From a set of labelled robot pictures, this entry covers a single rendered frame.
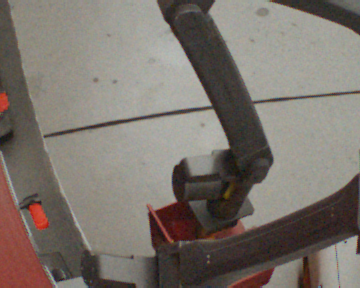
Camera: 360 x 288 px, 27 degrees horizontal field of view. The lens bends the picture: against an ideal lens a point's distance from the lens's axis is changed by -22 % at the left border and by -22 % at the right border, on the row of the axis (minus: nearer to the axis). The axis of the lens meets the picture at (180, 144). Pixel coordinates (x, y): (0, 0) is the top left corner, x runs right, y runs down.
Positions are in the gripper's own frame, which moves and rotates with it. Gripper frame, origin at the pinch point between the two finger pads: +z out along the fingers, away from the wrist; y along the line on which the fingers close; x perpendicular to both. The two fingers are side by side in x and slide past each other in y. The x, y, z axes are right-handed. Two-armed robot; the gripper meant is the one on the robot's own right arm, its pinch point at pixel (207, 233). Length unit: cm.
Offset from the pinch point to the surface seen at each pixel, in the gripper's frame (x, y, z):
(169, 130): -61, -42, 64
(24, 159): -20.4, 29.8, -6.5
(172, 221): -4.3, 4.8, -0.3
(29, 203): 5, 42, -36
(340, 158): -29, -83, 53
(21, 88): -36.2, 25.3, -7.6
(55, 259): 2.0, 33.9, -8.6
